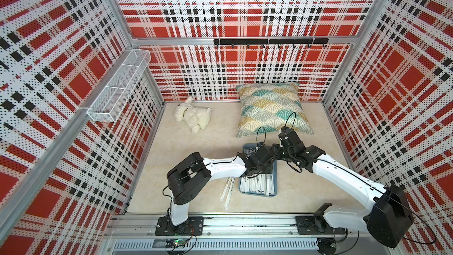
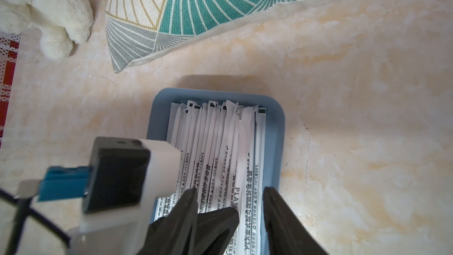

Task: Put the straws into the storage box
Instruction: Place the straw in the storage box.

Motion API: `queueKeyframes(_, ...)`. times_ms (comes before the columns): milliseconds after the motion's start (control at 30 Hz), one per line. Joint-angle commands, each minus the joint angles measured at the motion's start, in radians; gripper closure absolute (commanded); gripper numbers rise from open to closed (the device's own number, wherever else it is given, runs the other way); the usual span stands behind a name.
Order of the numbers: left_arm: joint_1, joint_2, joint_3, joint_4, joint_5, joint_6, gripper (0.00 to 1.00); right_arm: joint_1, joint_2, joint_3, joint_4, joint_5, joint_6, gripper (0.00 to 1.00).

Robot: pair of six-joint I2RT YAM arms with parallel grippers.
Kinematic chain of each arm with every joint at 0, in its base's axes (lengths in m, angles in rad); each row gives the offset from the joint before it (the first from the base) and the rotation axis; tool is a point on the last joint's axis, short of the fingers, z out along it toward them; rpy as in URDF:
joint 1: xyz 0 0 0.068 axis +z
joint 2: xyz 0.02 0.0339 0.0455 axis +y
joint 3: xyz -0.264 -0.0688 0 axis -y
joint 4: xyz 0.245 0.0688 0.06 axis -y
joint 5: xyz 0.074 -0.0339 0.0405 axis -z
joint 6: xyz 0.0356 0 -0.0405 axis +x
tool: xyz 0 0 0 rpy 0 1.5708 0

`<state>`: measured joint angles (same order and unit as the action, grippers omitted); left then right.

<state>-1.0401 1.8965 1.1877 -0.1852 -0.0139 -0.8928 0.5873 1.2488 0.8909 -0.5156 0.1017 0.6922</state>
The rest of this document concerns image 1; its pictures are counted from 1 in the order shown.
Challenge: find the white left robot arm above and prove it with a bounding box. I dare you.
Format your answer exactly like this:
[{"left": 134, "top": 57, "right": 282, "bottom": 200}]
[{"left": 166, "top": 146, "right": 276, "bottom": 226}]

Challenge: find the geometric fan pattern pillow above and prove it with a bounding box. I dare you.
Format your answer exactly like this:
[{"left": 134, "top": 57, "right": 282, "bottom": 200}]
[{"left": 236, "top": 82, "right": 313, "bottom": 138}]

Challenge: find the blue plastic storage tray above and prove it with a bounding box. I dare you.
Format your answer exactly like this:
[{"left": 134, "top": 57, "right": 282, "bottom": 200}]
[{"left": 239, "top": 143, "right": 277, "bottom": 197}]

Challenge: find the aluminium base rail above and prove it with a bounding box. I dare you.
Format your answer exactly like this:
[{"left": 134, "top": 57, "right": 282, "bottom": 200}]
[{"left": 100, "top": 213, "right": 400, "bottom": 255}]

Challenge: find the white paper wrapped straw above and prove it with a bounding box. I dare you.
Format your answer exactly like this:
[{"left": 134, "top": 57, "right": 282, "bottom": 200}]
[
  {"left": 224, "top": 177, "right": 236, "bottom": 210},
  {"left": 220, "top": 177, "right": 231, "bottom": 202}
]

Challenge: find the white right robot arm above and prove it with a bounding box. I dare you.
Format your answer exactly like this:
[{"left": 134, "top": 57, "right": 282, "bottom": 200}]
[{"left": 273, "top": 126, "right": 414, "bottom": 248}]

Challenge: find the green circuit board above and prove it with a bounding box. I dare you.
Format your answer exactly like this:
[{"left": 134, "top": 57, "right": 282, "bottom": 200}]
[{"left": 165, "top": 238, "right": 187, "bottom": 249}]

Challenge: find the white wire mesh basket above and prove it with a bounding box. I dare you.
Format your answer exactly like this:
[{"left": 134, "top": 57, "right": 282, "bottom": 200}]
[{"left": 87, "top": 49, "right": 151, "bottom": 123}]

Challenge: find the black wall hook rail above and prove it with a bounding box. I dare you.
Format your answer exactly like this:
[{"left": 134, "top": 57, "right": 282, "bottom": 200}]
[{"left": 214, "top": 38, "right": 329, "bottom": 46}]

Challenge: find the white plush toy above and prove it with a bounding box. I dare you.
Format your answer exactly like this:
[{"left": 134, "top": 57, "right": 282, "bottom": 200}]
[{"left": 174, "top": 96, "right": 212, "bottom": 133}]

